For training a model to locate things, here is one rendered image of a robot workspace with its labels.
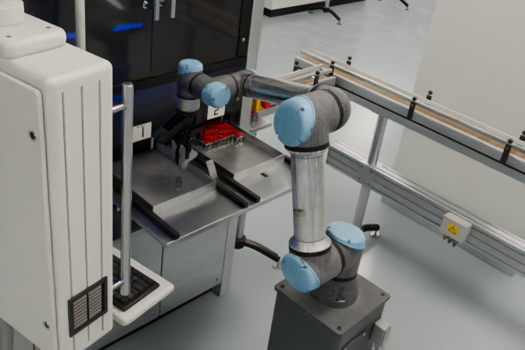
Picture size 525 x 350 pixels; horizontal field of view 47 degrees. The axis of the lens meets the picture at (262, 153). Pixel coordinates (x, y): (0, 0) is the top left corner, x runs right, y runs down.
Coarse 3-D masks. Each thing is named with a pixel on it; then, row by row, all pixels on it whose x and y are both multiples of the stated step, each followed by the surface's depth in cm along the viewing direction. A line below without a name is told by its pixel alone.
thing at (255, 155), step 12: (228, 120) 247; (240, 132) 244; (252, 144) 239; (264, 144) 235; (204, 156) 222; (216, 156) 227; (228, 156) 228; (240, 156) 230; (252, 156) 231; (264, 156) 232; (276, 156) 232; (228, 168) 221; (240, 168) 222; (252, 168) 218; (264, 168) 223
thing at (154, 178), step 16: (160, 144) 225; (144, 160) 219; (160, 160) 220; (112, 176) 203; (144, 176) 210; (160, 176) 211; (176, 176) 212; (192, 176) 214; (208, 176) 209; (144, 192) 201; (160, 192) 202; (176, 192) 204; (192, 192) 200; (208, 192) 206; (160, 208) 192
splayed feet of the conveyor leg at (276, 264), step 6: (240, 240) 306; (246, 240) 308; (234, 246) 307; (240, 246) 307; (246, 246) 308; (252, 246) 307; (258, 246) 307; (264, 246) 309; (264, 252) 308; (270, 252) 308; (270, 258) 309; (276, 258) 308; (276, 264) 313
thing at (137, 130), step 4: (144, 124) 207; (148, 124) 209; (136, 128) 206; (140, 128) 207; (144, 128) 208; (148, 128) 210; (136, 132) 206; (140, 132) 208; (144, 132) 209; (148, 132) 210; (136, 136) 207; (140, 136) 208; (144, 136) 210; (148, 136) 211; (136, 140) 208; (140, 140) 209
